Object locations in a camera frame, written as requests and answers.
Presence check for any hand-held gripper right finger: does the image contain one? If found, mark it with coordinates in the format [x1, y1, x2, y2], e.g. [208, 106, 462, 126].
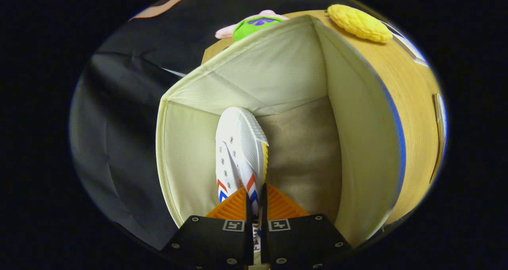
[260, 183, 354, 270]

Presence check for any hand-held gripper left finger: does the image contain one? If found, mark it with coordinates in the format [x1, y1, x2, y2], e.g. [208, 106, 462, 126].
[163, 187, 254, 268]

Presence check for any cream fabric storage box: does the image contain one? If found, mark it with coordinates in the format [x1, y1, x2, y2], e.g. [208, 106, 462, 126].
[156, 15, 406, 249]

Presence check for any pink star plush toy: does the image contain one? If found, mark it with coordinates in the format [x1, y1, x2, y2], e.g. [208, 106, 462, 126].
[215, 10, 289, 42]

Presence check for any yellow plush toy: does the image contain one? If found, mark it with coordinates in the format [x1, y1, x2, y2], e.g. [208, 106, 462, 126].
[326, 4, 393, 44]

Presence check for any white book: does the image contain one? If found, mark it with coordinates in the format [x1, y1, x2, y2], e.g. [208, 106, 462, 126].
[381, 21, 431, 68]

